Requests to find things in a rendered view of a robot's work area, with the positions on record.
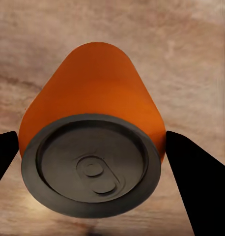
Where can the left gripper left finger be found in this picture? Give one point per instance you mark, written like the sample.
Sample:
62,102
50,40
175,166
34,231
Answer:
8,149

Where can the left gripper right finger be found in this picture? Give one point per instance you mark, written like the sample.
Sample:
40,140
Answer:
201,182

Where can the can of soda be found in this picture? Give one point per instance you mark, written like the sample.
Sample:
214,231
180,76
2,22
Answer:
93,141

